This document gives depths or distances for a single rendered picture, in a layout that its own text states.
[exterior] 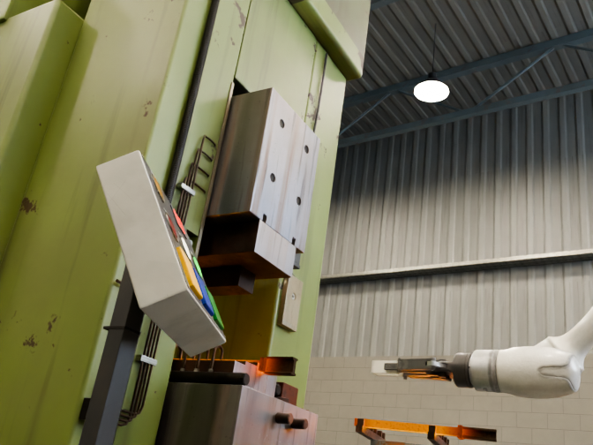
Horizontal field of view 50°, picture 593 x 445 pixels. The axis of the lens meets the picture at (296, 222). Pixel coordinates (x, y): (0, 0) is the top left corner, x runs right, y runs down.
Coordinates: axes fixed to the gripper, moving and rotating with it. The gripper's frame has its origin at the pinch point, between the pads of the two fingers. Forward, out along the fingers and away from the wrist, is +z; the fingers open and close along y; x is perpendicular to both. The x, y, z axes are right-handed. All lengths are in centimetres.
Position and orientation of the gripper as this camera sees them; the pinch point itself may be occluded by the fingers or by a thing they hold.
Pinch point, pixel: (387, 368)
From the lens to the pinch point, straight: 155.8
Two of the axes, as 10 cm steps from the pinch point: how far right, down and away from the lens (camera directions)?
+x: 1.4, -9.1, 4.0
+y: 4.9, 4.1, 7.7
